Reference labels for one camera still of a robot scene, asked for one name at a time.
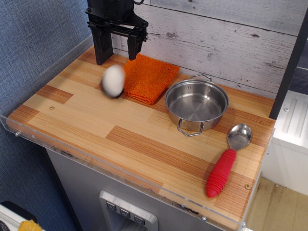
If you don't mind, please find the black vertical post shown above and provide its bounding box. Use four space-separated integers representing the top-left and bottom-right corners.
269 10 308 119

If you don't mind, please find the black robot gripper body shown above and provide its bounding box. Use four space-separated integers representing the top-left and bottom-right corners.
86 0 148 41

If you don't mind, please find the grey cabinet with dispenser panel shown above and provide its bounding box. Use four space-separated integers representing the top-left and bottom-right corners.
45 148 217 231

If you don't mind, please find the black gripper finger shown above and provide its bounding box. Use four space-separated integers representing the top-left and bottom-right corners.
128 35 143 61
91 26 113 65

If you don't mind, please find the white rice ball black band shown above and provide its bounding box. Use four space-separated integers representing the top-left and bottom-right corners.
102 64 125 98

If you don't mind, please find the stainless steel pot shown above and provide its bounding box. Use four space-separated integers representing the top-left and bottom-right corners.
165 73 229 137

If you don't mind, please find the orange folded towel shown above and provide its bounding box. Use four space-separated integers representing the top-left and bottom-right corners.
123 54 180 105

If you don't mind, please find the yellow object bottom left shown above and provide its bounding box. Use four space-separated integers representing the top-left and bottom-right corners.
18 220 42 231

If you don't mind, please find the white ridged side cabinet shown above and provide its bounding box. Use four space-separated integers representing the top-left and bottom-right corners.
261 90 308 195

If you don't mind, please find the red handled metal spoon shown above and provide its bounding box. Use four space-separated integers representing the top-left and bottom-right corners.
205 124 252 198

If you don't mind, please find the clear acrylic table guard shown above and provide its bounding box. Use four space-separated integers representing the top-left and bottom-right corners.
1 38 274 231

